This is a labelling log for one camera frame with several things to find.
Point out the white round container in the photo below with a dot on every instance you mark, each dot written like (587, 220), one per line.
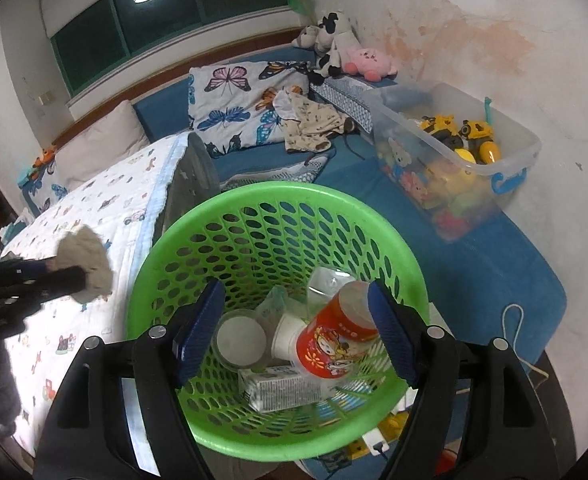
(239, 340)

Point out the white patterned blue cloth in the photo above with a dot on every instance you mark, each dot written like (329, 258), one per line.
(294, 170)

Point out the clear plastic storage box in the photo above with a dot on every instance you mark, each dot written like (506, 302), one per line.
(409, 160)

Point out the white plug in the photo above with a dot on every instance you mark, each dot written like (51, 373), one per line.
(374, 440)

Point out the pile of colourful toys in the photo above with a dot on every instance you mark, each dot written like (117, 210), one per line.
(449, 190)

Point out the clear plastic bottle with label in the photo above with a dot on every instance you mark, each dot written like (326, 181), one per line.
(279, 385)

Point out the yellow black toy truck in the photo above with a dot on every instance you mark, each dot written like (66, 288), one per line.
(439, 127)
(481, 140)

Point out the black white cow plush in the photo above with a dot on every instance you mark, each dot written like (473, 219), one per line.
(339, 40)

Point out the green plastic basket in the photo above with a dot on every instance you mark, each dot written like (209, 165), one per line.
(284, 445)

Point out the blue mattress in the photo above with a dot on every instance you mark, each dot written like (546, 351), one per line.
(474, 280)

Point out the white cartoon print blanket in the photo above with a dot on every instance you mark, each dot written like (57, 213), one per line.
(99, 200)

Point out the grey plush toy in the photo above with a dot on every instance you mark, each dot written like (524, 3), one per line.
(306, 36)

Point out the teal toy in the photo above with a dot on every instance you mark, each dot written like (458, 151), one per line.
(29, 177)

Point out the translucent plastic bag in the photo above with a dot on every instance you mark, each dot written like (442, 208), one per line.
(275, 305)

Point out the green plastic toy stick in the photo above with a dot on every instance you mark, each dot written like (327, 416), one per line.
(488, 110)

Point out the red plastic object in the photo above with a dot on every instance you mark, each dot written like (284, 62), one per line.
(449, 465)

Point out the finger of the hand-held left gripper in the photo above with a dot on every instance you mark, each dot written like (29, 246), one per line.
(29, 267)
(59, 282)

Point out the white paper cup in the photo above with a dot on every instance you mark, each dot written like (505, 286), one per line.
(286, 337)

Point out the wooden window ledge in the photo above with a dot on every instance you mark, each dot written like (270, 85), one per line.
(254, 46)

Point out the green framed window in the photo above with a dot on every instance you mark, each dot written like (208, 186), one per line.
(94, 35)

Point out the red printed paper cup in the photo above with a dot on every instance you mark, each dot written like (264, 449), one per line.
(334, 340)

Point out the clear plastic cup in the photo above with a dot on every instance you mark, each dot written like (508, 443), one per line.
(324, 285)

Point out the yellow power strip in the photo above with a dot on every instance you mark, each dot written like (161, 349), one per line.
(356, 450)

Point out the orange plush toy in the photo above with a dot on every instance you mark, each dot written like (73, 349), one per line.
(45, 156)

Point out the beige tissue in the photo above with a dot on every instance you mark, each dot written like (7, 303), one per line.
(86, 250)

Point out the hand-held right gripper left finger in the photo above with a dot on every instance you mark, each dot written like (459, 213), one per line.
(199, 335)

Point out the wall switch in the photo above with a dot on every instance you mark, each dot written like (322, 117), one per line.
(45, 97)

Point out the pink round plush toy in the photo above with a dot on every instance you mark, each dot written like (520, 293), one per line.
(369, 59)

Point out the small butterfly print pillow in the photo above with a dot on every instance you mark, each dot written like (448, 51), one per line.
(49, 195)

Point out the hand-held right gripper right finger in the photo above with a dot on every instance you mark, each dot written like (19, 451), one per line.
(391, 335)

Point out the blue white patterned pillow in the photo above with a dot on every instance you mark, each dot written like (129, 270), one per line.
(349, 95)

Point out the beige printed clothing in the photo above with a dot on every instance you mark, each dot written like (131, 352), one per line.
(309, 120)

